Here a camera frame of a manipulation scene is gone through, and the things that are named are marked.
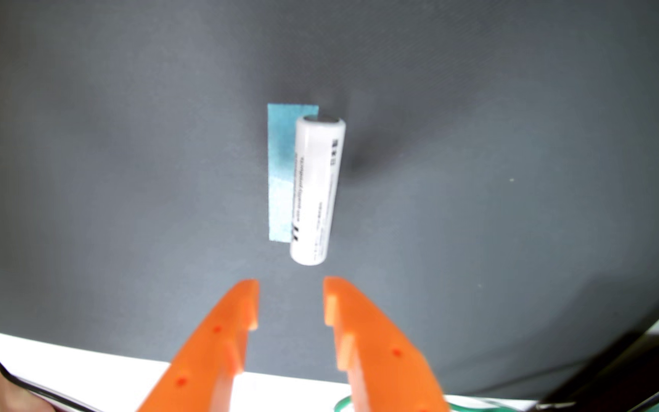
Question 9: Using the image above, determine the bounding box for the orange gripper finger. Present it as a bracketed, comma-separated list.
[323, 276, 452, 412]
[137, 278, 261, 412]

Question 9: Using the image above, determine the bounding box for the white cylindrical battery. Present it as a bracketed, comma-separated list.
[288, 113, 347, 267]

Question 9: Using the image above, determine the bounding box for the light blue tape patch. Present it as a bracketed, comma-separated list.
[267, 103, 320, 243]

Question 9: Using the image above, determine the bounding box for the grey fabric mat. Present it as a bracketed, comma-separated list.
[0, 0, 659, 401]

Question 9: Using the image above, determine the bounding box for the thin green wire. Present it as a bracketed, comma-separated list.
[332, 395, 525, 412]

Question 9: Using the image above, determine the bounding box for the black cable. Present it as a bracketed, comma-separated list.
[0, 362, 104, 412]

